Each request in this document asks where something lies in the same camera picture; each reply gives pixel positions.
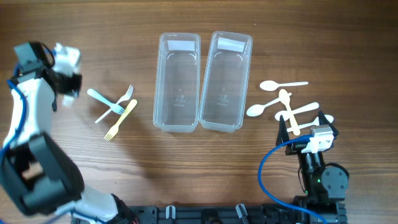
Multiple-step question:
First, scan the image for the white plastic fork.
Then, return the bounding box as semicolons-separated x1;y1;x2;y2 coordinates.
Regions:
62;95;75;108
95;85;134;123

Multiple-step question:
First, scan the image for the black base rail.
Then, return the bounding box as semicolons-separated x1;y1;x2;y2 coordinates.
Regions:
130;203;348;224

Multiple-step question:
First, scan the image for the yellow plastic spoon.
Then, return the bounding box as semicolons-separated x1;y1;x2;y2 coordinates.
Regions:
279;89;300;136

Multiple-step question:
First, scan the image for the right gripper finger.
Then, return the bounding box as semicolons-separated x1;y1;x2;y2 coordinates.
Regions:
275;115;290;146
318;110;339;136

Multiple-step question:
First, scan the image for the right clear plastic container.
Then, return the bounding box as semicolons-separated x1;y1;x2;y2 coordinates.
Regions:
199;31;253;133

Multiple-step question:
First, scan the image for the left blue cable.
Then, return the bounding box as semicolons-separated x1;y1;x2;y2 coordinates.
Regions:
0;62;29;162

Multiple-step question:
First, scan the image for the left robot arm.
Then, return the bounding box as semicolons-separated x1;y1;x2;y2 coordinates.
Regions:
1;42;140;223

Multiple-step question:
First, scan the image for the white spoon top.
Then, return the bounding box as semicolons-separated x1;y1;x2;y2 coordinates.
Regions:
259;80;308;91

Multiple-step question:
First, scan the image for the yellow plastic fork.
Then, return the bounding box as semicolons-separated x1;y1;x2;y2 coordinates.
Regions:
104;99;137;141

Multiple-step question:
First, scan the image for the white spoon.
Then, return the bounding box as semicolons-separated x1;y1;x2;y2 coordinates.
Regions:
259;80;308;91
246;98;280;117
298;114;334;129

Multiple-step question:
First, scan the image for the pale blue plastic fork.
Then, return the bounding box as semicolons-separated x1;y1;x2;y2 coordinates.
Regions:
87;88;124;114

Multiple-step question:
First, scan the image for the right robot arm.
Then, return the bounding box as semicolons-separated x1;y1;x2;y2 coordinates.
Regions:
285;111;349;223

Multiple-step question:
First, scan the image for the clear plastic container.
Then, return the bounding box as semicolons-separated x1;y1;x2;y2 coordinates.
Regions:
153;32;201;133
199;31;253;133

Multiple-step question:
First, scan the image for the cream spoon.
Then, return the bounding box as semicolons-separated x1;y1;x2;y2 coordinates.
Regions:
274;102;320;121

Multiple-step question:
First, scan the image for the left clear plastic container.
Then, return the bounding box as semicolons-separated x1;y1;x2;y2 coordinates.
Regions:
153;32;201;133

